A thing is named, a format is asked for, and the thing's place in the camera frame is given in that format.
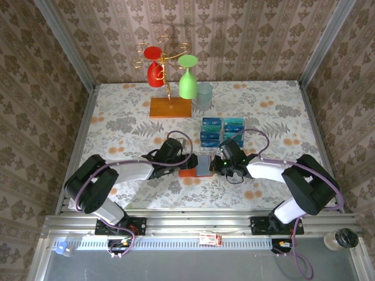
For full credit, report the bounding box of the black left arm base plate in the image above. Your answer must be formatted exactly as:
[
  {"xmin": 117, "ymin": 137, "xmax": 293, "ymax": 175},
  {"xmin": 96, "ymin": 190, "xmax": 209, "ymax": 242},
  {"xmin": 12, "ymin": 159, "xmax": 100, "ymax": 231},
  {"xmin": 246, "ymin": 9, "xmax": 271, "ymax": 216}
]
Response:
[{"xmin": 95, "ymin": 217, "xmax": 147, "ymax": 237}]

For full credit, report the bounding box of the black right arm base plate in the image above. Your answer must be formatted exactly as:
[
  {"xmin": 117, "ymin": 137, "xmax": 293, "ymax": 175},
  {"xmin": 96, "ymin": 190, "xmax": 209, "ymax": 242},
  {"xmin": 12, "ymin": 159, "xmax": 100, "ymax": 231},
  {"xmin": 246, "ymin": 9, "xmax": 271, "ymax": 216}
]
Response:
[{"xmin": 250, "ymin": 215, "xmax": 305, "ymax": 236}]

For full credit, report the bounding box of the orange card holder wallet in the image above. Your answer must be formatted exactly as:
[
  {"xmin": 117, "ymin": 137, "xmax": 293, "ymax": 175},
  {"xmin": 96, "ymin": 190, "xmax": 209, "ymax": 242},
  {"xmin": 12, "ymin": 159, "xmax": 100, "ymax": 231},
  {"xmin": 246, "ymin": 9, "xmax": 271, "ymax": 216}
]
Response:
[{"xmin": 178, "ymin": 155, "xmax": 214, "ymax": 179}]

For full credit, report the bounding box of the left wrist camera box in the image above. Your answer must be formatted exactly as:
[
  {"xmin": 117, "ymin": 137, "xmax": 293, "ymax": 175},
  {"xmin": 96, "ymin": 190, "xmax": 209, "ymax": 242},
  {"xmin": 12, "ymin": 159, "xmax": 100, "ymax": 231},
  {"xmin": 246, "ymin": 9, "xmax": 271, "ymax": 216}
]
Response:
[{"xmin": 160, "ymin": 137, "xmax": 188, "ymax": 160}]

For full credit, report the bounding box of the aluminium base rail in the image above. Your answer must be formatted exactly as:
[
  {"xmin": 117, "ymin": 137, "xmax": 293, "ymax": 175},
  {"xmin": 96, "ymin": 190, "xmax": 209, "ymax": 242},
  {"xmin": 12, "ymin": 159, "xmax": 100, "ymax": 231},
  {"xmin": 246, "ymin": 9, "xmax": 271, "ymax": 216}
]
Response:
[{"xmin": 40, "ymin": 208, "xmax": 363, "ymax": 238}]

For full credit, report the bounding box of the aluminium side rail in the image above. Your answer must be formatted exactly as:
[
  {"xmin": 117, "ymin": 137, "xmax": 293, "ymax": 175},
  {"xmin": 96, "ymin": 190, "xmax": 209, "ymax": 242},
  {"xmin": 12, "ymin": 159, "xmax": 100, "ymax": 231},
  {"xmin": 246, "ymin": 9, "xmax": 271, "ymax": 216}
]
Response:
[
  {"xmin": 298, "ymin": 81, "xmax": 347, "ymax": 214},
  {"xmin": 54, "ymin": 84, "xmax": 98, "ymax": 216}
]

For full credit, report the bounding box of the clear jar black lid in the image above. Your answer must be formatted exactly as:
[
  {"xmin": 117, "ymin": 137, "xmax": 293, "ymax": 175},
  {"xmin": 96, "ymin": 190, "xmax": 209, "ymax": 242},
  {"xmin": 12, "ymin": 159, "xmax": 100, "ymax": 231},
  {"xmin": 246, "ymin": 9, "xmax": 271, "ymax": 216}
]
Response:
[{"xmin": 323, "ymin": 227, "xmax": 360, "ymax": 252}]

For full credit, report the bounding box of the black cable bracket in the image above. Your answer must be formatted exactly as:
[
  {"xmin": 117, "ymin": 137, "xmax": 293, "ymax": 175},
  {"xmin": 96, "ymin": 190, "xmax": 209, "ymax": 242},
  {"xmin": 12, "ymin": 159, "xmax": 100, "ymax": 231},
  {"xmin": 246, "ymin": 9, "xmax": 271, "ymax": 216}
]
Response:
[
  {"xmin": 107, "ymin": 238, "xmax": 133, "ymax": 254},
  {"xmin": 271, "ymin": 238, "xmax": 294, "ymax": 254}
]

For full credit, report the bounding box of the clear plastic cup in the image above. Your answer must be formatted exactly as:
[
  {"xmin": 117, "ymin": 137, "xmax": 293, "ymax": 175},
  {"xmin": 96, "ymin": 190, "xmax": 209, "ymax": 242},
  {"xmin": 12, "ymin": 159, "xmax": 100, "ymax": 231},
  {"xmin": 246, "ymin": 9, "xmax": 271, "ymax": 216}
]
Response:
[{"xmin": 195, "ymin": 82, "xmax": 214, "ymax": 111}]

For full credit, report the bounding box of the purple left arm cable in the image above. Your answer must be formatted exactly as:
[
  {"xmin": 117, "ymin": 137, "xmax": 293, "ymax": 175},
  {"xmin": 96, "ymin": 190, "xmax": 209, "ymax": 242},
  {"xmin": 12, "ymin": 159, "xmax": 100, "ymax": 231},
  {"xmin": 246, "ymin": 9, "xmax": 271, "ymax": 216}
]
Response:
[{"xmin": 74, "ymin": 131, "xmax": 195, "ymax": 260}]

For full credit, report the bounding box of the green wine glass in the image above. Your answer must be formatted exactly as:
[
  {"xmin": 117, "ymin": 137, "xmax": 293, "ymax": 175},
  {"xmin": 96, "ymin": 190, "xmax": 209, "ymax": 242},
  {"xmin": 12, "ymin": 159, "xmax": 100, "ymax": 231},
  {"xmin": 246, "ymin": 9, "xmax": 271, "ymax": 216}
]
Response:
[{"xmin": 177, "ymin": 54, "xmax": 199, "ymax": 100}]

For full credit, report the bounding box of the blue plastic clip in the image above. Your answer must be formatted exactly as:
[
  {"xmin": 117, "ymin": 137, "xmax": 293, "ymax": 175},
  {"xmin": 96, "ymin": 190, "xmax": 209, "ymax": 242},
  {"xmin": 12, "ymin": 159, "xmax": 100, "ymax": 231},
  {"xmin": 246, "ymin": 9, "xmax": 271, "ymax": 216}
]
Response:
[{"xmin": 52, "ymin": 239, "xmax": 77, "ymax": 258}]

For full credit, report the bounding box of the slotted grey cable duct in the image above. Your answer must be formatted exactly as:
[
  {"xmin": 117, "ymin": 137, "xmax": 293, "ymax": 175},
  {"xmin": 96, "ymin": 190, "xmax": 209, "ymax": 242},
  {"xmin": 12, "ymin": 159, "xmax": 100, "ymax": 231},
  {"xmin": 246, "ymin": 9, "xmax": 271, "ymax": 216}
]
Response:
[{"xmin": 78, "ymin": 238, "xmax": 273, "ymax": 250}]

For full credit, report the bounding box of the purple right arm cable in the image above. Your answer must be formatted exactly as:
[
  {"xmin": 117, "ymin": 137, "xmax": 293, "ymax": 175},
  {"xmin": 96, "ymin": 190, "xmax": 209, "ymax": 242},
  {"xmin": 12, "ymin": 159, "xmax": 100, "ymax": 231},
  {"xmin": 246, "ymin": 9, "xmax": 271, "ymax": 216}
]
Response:
[{"xmin": 225, "ymin": 128, "xmax": 344, "ymax": 279}]

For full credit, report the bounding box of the red wine glass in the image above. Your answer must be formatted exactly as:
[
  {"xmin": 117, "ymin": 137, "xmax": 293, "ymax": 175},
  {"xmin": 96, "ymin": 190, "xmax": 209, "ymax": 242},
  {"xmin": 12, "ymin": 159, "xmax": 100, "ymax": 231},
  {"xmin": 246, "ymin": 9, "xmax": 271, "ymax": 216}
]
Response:
[{"xmin": 143, "ymin": 46, "xmax": 166, "ymax": 88}]

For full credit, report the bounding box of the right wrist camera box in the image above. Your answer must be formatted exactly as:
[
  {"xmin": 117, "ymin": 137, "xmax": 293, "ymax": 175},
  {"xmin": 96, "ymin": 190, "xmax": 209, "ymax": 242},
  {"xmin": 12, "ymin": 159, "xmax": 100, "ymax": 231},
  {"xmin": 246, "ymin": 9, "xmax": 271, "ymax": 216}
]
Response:
[{"xmin": 219, "ymin": 138, "xmax": 244, "ymax": 159}]

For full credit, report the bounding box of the gold wire rack wooden base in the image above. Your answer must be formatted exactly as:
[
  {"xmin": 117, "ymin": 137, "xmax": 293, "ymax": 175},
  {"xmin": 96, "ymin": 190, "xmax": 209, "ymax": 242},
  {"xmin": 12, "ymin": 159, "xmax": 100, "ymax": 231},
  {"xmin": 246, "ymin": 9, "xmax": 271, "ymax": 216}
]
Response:
[{"xmin": 131, "ymin": 35, "xmax": 193, "ymax": 119}]

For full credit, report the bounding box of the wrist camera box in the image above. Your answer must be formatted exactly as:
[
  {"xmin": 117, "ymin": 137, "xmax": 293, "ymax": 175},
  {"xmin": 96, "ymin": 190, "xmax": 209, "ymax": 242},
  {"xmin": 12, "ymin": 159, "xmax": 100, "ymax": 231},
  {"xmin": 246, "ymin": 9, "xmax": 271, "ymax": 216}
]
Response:
[
  {"xmin": 219, "ymin": 138, "xmax": 244, "ymax": 159},
  {"xmin": 160, "ymin": 137, "xmax": 188, "ymax": 160}
]

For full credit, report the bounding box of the red white label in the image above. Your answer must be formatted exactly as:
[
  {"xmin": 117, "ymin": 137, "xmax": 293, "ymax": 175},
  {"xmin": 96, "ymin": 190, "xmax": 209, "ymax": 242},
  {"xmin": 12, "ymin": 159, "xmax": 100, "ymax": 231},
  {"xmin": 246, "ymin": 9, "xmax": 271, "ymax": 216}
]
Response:
[{"xmin": 199, "ymin": 232, "xmax": 223, "ymax": 246}]

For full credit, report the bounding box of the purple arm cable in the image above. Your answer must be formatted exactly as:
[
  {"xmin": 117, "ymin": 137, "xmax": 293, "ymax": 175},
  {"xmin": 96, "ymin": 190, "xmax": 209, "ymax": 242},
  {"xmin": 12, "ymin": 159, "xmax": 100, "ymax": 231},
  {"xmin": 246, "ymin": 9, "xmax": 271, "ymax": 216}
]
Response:
[
  {"xmin": 225, "ymin": 128, "xmax": 344, "ymax": 279},
  {"xmin": 74, "ymin": 131, "xmax": 195, "ymax": 260}
]

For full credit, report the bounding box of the floral patterned table cover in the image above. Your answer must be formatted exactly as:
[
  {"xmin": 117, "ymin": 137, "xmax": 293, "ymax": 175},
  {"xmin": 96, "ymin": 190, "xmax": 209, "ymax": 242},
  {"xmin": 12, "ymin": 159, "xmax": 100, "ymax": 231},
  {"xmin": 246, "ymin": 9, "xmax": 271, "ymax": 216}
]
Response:
[{"xmin": 67, "ymin": 80, "xmax": 338, "ymax": 211}]

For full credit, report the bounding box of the clear acrylic card stand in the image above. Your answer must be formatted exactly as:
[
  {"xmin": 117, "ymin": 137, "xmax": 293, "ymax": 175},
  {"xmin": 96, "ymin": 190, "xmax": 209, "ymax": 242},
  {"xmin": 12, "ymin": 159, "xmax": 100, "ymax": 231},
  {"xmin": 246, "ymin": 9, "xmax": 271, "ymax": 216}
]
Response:
[{"xmin": 199, "ymin": 116, "xmax": 247, "ymax": 153}]

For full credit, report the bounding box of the aluminium frame post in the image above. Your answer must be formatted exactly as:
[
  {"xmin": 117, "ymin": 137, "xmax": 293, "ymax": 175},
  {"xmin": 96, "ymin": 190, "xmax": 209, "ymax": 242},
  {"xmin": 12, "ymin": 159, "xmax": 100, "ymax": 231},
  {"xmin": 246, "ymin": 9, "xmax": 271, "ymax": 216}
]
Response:
[
  {"xmin": 32, "ymin": 0, "xmax": 97, "ymax": 92},
  {"xmin": 298, "ymin": 0, "xmax": 357, "ymax": 88}
]

